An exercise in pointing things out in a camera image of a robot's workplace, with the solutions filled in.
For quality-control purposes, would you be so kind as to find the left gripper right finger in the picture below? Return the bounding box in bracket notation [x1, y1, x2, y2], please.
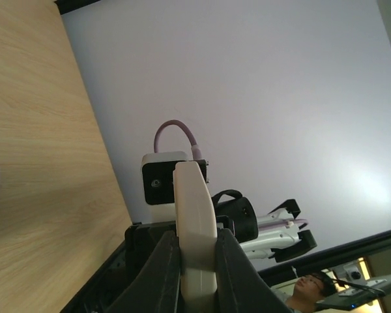
[215, 229, 291, 313]

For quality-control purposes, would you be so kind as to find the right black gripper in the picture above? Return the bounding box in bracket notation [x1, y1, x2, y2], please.
[123, 215, 235, 271]

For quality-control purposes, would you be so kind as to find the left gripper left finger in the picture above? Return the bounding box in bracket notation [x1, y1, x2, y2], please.
[107, 231, 181, 313]

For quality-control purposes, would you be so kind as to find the beige phone case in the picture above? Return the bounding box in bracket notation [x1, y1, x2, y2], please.
[173, 161, 217, 312]

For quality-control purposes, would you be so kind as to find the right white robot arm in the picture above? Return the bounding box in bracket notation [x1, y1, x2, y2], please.
[125, 187, 317, 271]

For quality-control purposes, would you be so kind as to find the person with glasses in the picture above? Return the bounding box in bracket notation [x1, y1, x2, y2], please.
[273, 271, 338, 313]

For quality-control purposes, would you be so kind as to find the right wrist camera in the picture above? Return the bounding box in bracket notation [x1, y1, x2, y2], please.
[141, 151, 209, 223]

